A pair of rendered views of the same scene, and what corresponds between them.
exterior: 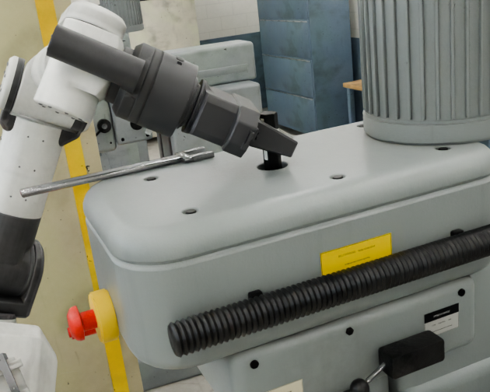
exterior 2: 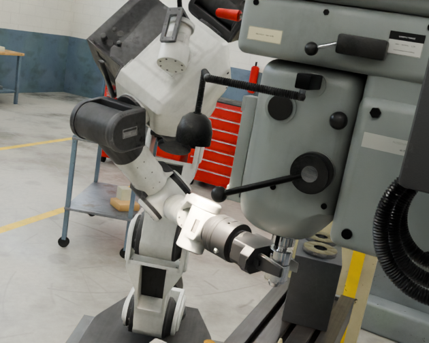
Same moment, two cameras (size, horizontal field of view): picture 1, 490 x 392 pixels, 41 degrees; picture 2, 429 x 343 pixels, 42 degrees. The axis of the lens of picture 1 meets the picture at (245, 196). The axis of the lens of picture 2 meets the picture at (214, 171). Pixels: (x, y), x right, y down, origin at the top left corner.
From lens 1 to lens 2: 0.80 m
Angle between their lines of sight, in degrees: 42
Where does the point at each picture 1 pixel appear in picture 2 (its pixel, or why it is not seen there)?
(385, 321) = (356, 19)
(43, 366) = (215, 60)
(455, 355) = (415, 90)
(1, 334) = (204, 30)
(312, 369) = (291, 28)
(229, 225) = not seen: outside the picture
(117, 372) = (353, 273)
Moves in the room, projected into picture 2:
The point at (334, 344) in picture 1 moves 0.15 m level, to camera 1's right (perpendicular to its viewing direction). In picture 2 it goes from (312, 17) to (397, 27)
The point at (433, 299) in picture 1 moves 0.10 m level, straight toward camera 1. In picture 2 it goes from (403, 22) to (354, 10)
